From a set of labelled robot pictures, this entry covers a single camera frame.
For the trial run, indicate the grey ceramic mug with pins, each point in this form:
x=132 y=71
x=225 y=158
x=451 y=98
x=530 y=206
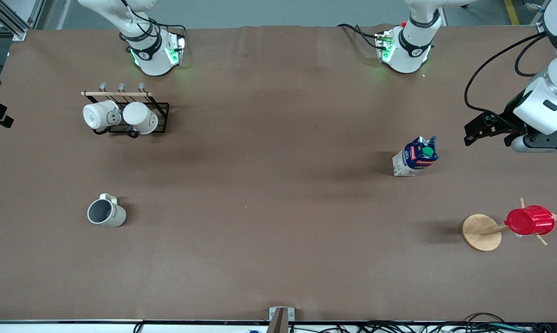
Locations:
x=112 y=216

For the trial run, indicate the white hanging mug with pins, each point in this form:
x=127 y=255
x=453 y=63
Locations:
x=98 y=115
x=139 y=116

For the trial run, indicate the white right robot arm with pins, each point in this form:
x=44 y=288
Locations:
x=151 y=64

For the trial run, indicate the red plastic cup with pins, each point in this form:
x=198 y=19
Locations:
x=530 y=221

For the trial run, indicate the wooden mug tree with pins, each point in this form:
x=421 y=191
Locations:
x=481 y=233

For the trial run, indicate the grey metal camera bracket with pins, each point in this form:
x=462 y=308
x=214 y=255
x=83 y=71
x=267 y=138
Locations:
x=281 y=319

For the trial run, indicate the blue white milk carton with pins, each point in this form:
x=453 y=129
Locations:
x=415 y=157

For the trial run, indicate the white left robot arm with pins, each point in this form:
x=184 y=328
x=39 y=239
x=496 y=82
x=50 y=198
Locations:
x=408 y=60

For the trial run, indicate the aluminium frame profile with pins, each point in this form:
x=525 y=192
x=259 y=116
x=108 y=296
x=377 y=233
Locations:
x=10 y=23
x=541 y=27

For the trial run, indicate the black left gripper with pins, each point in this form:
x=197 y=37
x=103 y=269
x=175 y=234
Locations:
x=508 y=116

